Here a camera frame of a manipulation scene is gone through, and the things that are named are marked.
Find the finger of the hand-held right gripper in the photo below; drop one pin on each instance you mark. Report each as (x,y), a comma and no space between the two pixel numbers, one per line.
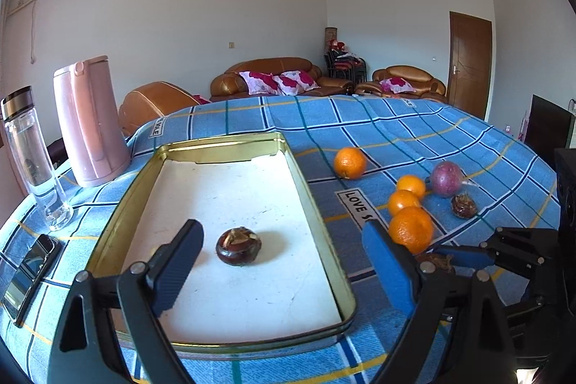
(535,321)
(477,256)

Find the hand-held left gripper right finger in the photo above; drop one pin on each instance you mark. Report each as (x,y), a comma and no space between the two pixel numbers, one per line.
(387,262)

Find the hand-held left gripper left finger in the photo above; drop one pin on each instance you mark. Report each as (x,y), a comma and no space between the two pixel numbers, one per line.
(180,265)

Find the large orange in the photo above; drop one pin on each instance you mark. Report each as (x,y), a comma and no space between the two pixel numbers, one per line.
(350,162)
(410,231)

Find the dark brown water chestnut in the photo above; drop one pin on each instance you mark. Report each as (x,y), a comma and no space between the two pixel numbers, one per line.
(435,261)
(238,247)
(464,206)

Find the small orange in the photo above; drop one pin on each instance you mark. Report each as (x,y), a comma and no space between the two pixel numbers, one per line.
(402,201)
(411,185)

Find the gold metal tin tray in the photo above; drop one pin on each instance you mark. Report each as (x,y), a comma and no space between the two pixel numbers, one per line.
(252,204)

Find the black television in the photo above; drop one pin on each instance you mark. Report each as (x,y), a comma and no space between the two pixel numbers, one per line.
(546,125)

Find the purple passion fruit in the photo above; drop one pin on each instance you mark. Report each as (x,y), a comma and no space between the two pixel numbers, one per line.
(446,178)

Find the blue plaid tablecloth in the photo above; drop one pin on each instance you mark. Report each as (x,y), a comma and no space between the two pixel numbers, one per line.
(405,132)

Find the black smartphone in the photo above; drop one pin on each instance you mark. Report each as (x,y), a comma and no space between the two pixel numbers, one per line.
(29,276)

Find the brown wooden door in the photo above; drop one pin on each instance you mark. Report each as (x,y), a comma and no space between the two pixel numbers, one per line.
(470,64)

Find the brown leather armchair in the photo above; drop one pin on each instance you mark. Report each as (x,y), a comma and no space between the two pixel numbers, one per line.
(153,100)
(418,78)

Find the red pillow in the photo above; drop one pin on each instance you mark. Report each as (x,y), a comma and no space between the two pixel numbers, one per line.
(202,99)

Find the pink electric kettle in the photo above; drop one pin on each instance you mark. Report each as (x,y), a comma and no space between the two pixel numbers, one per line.
(87,123)

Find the floral pink pillow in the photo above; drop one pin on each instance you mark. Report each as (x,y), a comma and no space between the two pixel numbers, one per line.
(294,81)
(396,85)
(258,82)

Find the clear glass bottle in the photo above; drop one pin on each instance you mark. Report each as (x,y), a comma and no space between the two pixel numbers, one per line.
(33,159)

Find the stacked dark chairs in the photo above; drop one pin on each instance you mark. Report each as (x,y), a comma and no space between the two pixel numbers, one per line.
(344,67)

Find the brown leather three-seat sofa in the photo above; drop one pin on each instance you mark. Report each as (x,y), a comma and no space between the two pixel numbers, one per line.
(270,67)

